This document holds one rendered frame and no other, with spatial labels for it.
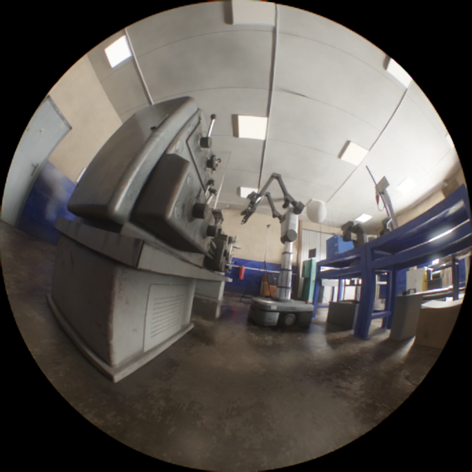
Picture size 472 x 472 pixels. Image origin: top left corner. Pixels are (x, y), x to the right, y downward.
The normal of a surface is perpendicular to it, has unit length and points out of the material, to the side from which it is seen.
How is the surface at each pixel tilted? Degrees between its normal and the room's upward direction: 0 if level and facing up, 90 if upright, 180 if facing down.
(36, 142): 90
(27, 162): 90
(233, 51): 180
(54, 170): 90
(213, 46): 180
